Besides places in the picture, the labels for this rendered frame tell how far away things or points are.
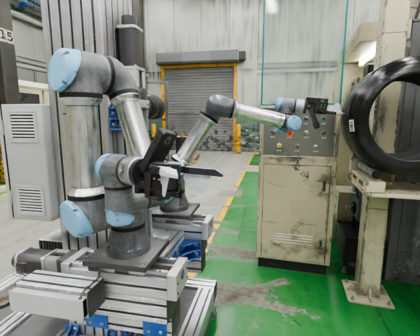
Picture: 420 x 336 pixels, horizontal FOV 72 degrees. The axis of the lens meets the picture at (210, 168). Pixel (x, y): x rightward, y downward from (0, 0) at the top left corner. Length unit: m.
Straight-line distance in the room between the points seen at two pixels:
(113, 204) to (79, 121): 0.26
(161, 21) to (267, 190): 10.14
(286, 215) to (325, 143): 0.60
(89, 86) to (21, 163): 0.60
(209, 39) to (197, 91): 1.83
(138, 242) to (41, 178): 0.51
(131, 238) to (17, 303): 0.41
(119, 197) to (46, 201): 0.59
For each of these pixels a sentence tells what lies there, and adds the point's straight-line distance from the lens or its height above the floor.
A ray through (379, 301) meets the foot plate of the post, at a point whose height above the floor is 0.01.
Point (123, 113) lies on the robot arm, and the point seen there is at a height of 1.19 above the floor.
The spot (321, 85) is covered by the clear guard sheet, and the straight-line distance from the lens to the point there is 2.24.
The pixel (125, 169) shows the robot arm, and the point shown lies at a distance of 0.73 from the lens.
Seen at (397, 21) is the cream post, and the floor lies 1.71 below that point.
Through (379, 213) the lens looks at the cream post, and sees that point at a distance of 2.11.
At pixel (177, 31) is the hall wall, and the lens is 11.57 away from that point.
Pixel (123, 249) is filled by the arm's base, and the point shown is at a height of 0.75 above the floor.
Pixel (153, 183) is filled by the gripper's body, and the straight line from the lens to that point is 0.67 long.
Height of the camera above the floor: 1.17
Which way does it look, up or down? 10 degrees down
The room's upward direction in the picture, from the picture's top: straight up
